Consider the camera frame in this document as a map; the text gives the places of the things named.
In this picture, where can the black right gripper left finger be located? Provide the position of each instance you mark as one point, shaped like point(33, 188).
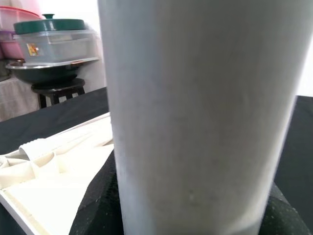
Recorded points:
point(102, 200)

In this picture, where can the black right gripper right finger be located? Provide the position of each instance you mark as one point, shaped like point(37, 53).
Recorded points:
point(281, 215)

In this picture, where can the white plastic children table top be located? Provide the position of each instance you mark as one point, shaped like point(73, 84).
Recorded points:
point(49, 191)

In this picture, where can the black tablecloth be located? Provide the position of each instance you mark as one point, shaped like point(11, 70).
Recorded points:
point(61, 112)

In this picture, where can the black round stool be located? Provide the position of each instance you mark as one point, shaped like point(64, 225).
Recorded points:
point(58, 89)

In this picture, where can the beige cloth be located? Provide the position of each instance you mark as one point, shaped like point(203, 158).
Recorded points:
point(17, 100)

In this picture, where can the black wok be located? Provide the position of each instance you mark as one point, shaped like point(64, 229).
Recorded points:
point(46, 73)

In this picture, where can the clear plastic storage box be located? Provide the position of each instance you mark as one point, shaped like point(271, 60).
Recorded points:
point(61, 47)

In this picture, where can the pink plastic basin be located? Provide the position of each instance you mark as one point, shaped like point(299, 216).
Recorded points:
point(9, 47)

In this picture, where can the green lid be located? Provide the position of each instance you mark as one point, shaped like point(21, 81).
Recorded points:
point(49, 25)

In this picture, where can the pink translucent cover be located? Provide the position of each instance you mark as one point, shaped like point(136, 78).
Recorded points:
point(17, 16)

